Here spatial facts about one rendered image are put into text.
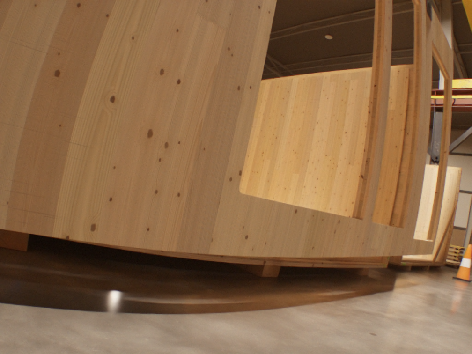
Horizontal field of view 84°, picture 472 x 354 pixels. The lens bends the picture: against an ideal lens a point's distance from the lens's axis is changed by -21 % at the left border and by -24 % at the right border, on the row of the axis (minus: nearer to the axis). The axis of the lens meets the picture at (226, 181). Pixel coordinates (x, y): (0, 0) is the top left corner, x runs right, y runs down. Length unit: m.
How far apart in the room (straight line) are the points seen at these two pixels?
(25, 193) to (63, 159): 0.14
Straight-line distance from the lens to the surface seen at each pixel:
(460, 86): 12.07
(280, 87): 6.18
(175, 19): 1.09
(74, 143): 0.91
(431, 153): 11.40
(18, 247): 1.50
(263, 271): 2.26
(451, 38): 13.93
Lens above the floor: 0.43
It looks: 4 degrees up
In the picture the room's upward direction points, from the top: 14 degrees clockwise
